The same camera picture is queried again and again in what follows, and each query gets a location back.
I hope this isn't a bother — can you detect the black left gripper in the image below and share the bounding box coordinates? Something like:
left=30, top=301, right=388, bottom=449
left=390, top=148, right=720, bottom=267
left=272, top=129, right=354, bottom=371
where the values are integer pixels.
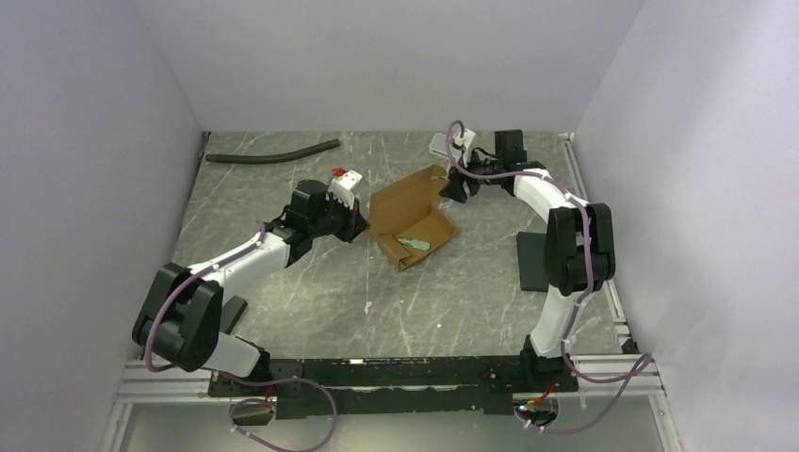
left=310, top=192, right=370, bottom=244

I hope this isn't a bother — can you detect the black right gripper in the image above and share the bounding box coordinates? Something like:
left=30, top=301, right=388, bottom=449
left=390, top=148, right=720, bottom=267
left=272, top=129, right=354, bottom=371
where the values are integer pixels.
left=438, top=148, right=502, bottom=204

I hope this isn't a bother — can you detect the brown cardboard box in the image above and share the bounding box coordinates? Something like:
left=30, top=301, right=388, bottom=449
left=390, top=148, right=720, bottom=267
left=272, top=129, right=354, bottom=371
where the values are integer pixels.
left=366, top=165, right=456, bottom=271

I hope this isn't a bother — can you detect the green plastic tube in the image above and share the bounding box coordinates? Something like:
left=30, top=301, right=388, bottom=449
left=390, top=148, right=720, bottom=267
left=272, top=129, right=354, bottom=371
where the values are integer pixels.
left=397, top=236, right=432, bottom=252

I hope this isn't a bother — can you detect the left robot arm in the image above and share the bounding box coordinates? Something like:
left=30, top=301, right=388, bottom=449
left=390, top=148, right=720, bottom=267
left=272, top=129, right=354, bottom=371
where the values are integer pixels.
left=132, top=170, right=368, bottom=396

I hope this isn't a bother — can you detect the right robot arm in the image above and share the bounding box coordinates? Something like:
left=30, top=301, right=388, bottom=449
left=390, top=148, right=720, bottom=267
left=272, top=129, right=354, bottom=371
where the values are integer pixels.
left=440, top=120, right=615, bottom=391

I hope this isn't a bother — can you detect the white plastic container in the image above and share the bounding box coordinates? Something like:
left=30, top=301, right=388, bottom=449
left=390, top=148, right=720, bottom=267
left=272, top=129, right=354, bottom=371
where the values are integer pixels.
left=428, top=133, right=448, bottom=159

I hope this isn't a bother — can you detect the black rectangular pad right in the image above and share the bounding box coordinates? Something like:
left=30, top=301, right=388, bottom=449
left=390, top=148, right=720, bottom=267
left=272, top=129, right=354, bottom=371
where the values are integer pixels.
left=515, top=232, right=549, bottom=293

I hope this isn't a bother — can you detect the black rectangular pad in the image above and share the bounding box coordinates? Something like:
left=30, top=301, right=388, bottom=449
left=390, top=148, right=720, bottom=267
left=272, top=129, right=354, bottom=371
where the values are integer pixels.
left=220, top=296, right=248, bottom=335
left=515, top=232, right=549, bottom=293

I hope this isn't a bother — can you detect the black rectangular pad left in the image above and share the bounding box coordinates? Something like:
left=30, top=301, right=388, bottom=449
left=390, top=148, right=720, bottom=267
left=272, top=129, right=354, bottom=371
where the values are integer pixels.
left=220, top=296, right=248, bottom=335

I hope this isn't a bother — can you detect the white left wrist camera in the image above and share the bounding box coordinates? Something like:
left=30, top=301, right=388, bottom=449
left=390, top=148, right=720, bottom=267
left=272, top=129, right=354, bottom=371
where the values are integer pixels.
left=327, top=167, right=363, bottom=210

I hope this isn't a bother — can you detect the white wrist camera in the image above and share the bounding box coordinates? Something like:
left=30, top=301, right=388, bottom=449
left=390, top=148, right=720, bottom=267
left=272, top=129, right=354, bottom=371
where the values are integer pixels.
left=327, top=167, right=363, bottom=210
left=451, top=129, right=476, bottom=154

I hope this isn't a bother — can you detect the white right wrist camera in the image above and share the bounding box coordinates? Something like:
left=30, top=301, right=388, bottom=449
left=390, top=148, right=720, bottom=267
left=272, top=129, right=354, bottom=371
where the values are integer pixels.
left=451, top=129, right=476, bottom=154

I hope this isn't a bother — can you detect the black foam hose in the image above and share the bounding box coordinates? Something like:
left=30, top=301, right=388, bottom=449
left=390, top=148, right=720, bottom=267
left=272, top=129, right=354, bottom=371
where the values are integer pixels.
left=204, top=137, right=342, bottom=167

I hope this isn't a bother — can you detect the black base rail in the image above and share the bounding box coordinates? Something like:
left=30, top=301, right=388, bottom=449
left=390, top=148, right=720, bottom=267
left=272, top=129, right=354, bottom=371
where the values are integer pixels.
left=208, top=351, right=579, bottom=420

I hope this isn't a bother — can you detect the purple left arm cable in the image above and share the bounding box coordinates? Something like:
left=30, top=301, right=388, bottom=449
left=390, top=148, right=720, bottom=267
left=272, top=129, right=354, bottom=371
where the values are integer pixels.
left=141, top=219, right=339, bottom=452

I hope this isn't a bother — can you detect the aluminium frame rail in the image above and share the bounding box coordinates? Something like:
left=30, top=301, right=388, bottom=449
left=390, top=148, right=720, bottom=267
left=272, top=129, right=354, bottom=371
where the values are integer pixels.
left=117, top=354, right=666, bottom=403

